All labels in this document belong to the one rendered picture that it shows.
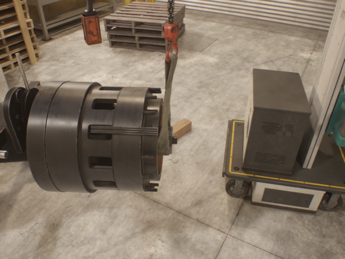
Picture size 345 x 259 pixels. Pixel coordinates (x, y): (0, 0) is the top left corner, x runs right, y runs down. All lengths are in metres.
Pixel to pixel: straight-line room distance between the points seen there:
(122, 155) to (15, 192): 1.55
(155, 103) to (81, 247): 1.18
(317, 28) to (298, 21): 0.37
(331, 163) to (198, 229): 1.08
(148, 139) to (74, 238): 1.14
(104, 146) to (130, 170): 0.15
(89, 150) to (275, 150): 1.23
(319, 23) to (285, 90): 4.40
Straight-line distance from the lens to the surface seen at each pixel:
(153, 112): 1.25
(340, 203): 2.45
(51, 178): 1.41
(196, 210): 2.25
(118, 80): 3.98
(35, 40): 5.01
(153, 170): 1.33
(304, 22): 6.40
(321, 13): 6.35
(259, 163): 2.09
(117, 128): 1.23
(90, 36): 1.13
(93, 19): 1.12
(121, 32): 5.01
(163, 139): 1.38
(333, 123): 2.08
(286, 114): 1.87
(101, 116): 1.28
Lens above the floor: 1.76
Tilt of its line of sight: 36 degrees down
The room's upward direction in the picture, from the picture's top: straight up
